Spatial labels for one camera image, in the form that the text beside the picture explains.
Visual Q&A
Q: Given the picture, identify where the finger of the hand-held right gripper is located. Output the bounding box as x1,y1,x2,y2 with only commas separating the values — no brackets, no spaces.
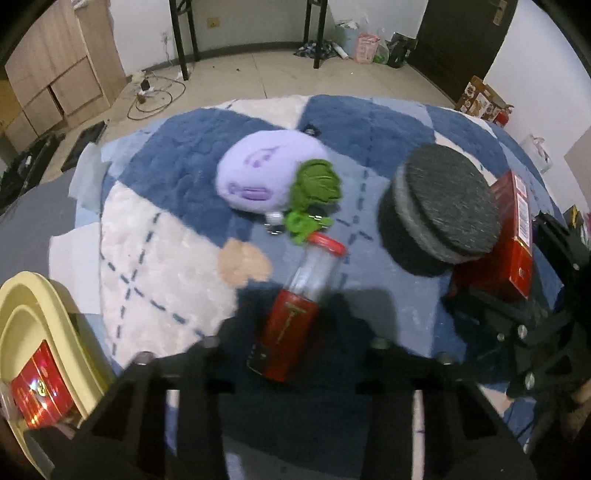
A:
442,288,573,398
534,210,591,324

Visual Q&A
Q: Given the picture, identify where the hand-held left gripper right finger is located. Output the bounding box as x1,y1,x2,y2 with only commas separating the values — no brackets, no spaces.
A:
332,295,539,480

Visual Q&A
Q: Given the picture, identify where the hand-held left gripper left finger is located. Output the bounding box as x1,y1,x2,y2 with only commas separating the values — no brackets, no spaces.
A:
28,295,259,480

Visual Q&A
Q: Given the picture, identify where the red box with gold lettering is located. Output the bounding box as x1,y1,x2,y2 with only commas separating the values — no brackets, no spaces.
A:
450,170,539,303

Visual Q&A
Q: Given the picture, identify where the red bottle with clear top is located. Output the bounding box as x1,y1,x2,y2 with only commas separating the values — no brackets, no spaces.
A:
246,233,348,383

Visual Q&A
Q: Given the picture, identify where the dark grey foam disc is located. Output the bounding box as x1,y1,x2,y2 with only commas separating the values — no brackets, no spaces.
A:
379,144,503,278

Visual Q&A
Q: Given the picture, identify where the red box with gold emblem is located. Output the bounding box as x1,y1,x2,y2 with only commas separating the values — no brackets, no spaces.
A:
10,340,77,430

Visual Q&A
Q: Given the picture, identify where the pale yellow plastic basin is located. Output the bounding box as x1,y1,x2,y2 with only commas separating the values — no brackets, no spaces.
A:
0,271,116,478

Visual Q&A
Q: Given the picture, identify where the white plastic bag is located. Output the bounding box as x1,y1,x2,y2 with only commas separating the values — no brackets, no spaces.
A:
527,134,555,174

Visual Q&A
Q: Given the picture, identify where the blue and white checkered blanket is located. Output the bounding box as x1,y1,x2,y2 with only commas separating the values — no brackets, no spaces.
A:
69,95,566,480

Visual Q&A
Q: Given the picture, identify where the white thin cloth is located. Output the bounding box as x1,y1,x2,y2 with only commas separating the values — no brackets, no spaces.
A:
48,226,106,315

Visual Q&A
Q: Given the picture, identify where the printed cardboard box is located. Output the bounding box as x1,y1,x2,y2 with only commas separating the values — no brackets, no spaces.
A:
455,76,514,128

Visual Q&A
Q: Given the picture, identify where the purple plush toy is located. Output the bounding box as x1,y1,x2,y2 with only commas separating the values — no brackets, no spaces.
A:
216,129,331,215

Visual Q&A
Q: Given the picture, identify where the grey bed sheet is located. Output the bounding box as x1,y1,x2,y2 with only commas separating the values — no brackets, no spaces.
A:
0,171,85,289

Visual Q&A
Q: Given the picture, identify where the pale blue thin cloth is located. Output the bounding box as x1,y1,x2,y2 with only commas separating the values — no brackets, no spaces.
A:
69,145,114,214

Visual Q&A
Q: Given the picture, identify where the dark brown door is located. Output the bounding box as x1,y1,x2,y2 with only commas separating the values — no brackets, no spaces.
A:
406,0,520,97

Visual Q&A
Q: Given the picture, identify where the black bag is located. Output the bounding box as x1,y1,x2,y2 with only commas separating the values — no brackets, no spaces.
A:
387,32,419,70

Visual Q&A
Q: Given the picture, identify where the black flat panel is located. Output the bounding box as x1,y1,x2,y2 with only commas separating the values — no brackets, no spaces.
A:
61,121,108,172

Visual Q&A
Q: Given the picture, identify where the black case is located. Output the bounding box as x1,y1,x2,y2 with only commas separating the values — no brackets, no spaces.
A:
0,133,66,214

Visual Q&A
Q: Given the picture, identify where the pink plastic bag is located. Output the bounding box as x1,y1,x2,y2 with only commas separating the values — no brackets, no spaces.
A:
355,33,383,64

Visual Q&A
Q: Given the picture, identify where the pale blue plastic bag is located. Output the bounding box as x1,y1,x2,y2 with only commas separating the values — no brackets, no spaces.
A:
335,21,366,59

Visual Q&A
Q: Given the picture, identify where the dark patterned cloth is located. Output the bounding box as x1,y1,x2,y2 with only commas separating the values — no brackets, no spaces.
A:
294,40,345,61

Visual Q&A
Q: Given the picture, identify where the black metal desk leg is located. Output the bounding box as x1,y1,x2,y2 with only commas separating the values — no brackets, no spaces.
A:
305,0,329,70
169,0,200,82

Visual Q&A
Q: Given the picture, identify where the wooden wardrobe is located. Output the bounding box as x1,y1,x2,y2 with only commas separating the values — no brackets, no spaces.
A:
0,0,126,153

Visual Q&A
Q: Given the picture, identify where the green plush keychain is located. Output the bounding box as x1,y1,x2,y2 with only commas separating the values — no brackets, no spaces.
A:
283,159,343,245

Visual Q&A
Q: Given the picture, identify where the black floor cable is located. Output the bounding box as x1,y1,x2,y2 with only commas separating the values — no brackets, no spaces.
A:
127,76,188,121

